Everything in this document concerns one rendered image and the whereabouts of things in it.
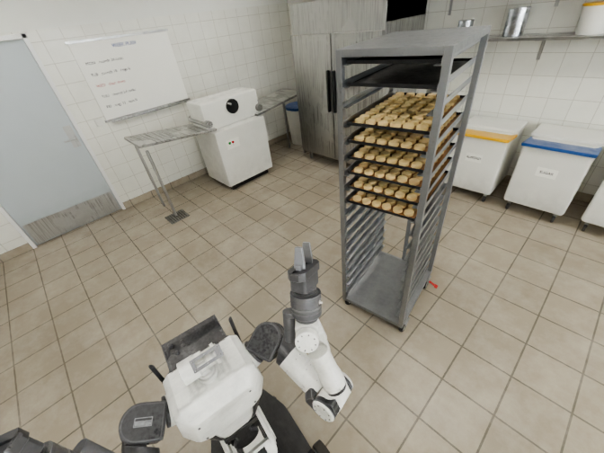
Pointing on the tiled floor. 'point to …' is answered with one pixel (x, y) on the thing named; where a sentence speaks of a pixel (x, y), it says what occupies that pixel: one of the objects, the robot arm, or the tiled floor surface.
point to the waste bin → (294, 122)
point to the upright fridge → (322, 111)
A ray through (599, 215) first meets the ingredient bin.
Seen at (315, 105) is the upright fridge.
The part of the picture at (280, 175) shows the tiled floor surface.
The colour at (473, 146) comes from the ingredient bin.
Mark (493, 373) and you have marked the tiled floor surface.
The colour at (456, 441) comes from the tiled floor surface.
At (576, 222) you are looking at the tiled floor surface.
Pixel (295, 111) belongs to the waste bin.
